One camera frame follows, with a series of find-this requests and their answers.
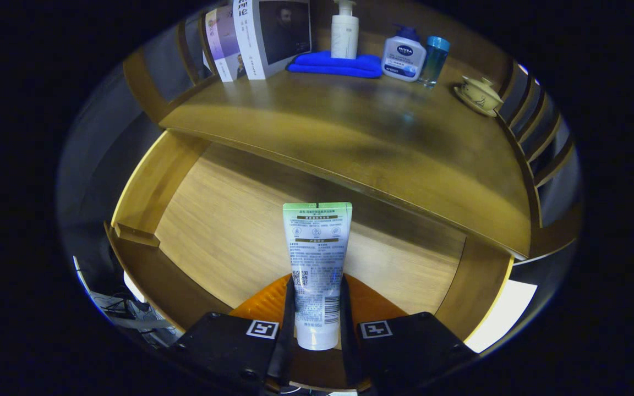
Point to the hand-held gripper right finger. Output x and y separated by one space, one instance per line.
346 330

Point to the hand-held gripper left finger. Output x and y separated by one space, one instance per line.
288 330

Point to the white green cosmetic tube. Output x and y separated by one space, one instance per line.
317 247

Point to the wooden drawer with black knob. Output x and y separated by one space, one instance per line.
229 220

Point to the wooden cabinet countertop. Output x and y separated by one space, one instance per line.
377 148

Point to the wooden cabinet with slatted hutch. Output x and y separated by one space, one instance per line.
143 88

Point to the blue folded cloth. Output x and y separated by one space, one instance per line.
322 65

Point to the beige lidded teacup with saucer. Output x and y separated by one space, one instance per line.
479 96

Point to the white bottle with blue cap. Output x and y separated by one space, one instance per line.
402 58

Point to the teal clear bottle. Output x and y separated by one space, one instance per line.
435 60

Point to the purple thin book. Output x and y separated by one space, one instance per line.
223 44

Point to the thick white book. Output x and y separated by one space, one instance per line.
251 38

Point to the white pump bottle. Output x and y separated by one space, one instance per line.
344 36

